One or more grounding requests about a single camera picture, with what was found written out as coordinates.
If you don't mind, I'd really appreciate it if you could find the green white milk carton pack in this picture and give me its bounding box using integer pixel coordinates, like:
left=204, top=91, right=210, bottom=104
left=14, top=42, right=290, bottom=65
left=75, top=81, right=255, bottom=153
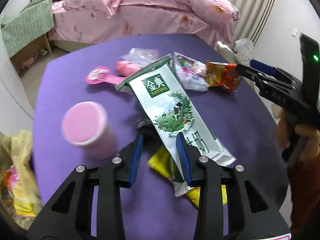
left=115, top=54, right=236, bottom=182

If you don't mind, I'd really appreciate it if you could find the pink cartoon lollipop wrapper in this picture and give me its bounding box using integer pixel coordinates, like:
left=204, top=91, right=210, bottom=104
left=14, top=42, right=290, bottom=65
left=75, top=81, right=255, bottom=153
left=85, top=66, right=125, bottom=85

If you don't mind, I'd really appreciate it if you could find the black silver torn wrapper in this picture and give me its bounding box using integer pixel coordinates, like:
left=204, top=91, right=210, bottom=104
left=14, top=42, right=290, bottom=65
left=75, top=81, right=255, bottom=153
left=117, top=119, right=163, bottom=155

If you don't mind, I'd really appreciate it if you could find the yellow trash bag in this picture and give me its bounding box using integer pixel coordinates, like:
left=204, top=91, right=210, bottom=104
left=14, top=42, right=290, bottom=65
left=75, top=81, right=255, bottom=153
left=1, top=130, right=42, bottom=232

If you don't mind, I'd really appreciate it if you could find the right hand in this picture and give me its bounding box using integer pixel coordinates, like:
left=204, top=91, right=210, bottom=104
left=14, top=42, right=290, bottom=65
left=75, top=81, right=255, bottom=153
left=273, top=108, right=319, bottom=166

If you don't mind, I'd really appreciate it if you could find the red orange snack wrapper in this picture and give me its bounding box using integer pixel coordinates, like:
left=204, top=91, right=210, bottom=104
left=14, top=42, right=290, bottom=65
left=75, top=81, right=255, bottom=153
left=205, top=61, right=241, bottom=93

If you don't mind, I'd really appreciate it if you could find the white plastic bag on floor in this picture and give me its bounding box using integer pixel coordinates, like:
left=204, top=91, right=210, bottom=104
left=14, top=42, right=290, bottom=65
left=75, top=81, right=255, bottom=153
left=235, top=38, right=255, bottom=67

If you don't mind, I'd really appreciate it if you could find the pink yellow chip bag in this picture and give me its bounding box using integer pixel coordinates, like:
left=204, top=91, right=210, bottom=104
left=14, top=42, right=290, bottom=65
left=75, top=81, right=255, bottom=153
left=4, top=166, right=36, bottom=218

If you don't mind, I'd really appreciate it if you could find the colourful candy bag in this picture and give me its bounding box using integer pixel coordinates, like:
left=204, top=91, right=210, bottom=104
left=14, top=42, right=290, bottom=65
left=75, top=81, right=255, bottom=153
left=171, top=51, right=209, bottom=92

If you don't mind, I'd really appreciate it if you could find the orange fuzzy right sleeve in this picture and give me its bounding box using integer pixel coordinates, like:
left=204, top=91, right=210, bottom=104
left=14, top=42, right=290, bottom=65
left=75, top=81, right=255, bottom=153
left=287, top=157, right=319, bottom=235

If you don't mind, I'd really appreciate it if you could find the pink lidded cup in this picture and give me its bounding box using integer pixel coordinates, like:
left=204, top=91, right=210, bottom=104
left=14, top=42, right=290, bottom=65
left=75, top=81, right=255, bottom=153
left=61, top=101, right=117, bottom=160

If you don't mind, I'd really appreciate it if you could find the yellow snack wrapper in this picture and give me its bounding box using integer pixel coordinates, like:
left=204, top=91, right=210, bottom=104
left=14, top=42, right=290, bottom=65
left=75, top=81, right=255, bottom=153
left=146, top=144, right=228, bottom=209

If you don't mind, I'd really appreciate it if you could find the clear plastic wrapper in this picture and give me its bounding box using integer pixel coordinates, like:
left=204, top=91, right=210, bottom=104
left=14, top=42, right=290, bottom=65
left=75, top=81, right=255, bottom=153
left=121, top=48, right=159, bottom=67

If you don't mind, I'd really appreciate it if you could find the pink caterpillar toy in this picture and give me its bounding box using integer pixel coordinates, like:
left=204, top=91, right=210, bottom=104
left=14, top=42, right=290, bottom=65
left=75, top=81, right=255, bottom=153
left=116, top=60, right=141, bottom=77

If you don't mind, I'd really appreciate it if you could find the pink floral duvet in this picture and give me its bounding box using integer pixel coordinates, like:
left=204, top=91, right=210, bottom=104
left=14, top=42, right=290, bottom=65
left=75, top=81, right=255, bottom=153
left=60, top=0, right=240, bottom=43

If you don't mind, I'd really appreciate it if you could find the pink slipper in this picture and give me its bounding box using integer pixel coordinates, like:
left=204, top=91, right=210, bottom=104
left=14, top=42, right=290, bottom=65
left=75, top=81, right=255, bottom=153
left=22, top=55, right=39, bottom=69

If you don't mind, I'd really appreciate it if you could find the bed with pink sheet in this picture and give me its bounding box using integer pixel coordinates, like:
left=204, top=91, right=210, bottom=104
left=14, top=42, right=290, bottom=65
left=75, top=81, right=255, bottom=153
left=48, top=4, right=220, bottom=48

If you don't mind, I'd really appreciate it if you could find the small sneaker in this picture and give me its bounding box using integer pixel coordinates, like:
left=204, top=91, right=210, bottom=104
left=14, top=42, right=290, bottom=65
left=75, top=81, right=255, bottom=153
left=39, top=48, right=49, bottom=56

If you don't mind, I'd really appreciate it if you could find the wooden bedside shelf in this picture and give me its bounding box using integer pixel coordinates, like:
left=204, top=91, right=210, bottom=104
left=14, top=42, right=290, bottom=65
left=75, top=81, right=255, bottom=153
left=10, top=34, right=52, bottom=77

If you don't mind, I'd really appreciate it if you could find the green checked cloth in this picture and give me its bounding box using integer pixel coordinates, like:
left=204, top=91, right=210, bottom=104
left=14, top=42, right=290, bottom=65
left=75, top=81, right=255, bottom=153
left=1, top=0, right=54, bottom=58

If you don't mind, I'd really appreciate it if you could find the white wall switch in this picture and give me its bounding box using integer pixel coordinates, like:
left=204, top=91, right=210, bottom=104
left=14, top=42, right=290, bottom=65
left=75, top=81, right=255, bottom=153
left=291, top=29, right=298, bottom=37

